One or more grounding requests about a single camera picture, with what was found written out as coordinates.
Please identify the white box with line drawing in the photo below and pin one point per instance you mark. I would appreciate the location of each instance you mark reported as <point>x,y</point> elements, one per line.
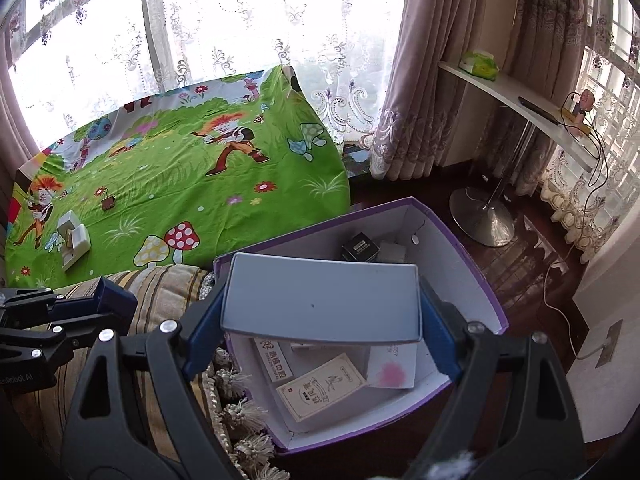
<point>320,387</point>

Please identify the wall outlet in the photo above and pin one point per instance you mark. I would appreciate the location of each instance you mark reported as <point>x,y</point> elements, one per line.
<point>610,340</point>

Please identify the black box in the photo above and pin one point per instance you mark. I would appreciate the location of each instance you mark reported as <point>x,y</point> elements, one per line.
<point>360,247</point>

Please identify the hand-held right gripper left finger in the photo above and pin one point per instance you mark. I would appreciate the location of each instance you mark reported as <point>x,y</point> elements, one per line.
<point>205,345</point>

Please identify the embroidered lace window curtain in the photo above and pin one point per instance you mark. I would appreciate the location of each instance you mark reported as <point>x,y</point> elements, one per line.
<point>600,195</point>

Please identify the white box with printed text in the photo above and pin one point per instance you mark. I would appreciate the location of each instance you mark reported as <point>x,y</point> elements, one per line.
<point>272,360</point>

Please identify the silver box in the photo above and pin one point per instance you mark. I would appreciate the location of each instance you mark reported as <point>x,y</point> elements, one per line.
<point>67,222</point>

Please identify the green tissue pack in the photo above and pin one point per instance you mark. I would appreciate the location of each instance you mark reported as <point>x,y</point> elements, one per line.
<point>480,65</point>

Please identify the cartoon printed green blanket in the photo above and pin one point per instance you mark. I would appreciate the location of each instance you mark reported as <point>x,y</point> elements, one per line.
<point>200,185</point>

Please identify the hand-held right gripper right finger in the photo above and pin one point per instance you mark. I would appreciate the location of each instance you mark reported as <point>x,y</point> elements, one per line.
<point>440,340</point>

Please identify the white lace sheer curtain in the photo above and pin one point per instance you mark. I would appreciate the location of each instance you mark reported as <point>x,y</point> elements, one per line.
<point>225,25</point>

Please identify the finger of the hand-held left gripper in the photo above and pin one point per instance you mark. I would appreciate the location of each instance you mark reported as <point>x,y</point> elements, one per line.
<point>75,332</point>
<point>117,297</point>

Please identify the mauve patterned drape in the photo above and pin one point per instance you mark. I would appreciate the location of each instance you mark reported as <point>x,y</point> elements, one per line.
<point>475,20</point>

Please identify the grey white box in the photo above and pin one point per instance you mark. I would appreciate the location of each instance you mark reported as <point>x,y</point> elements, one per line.
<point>320,295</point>

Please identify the white box with pink stain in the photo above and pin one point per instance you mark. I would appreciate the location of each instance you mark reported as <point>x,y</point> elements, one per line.
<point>392,367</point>

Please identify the plain white box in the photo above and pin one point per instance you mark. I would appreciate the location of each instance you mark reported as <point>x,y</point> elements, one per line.
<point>79,247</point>

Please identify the white side table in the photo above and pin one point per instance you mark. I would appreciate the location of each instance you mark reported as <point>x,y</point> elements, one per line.
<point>530,110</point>

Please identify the purple cardboard box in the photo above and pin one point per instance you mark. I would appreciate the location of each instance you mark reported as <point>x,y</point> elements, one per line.
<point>450,270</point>

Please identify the black remote control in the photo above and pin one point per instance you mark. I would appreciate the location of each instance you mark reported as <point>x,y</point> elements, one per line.
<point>537,108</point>

